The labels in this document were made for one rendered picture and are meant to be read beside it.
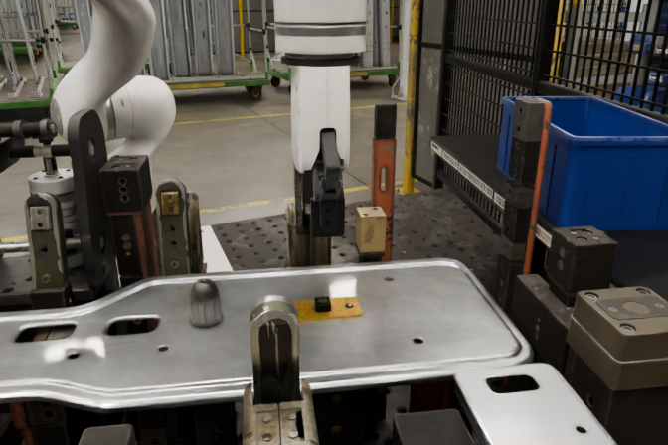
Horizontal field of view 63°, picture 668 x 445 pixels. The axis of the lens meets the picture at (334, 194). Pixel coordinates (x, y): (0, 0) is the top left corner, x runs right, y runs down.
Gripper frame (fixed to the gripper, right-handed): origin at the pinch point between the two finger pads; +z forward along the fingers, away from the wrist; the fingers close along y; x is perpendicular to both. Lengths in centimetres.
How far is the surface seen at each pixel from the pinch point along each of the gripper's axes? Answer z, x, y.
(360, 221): 6.2, 6.2, -11.0
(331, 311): 11.7, 0.9, 0.9
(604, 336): 7.7, 23.5, 14.7
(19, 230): 112, -152, -274
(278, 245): 42, -2, -81
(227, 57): 57, -44, -739
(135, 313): 12.0, -20.4, -2.2
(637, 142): -3.4, 41.5, -9.0
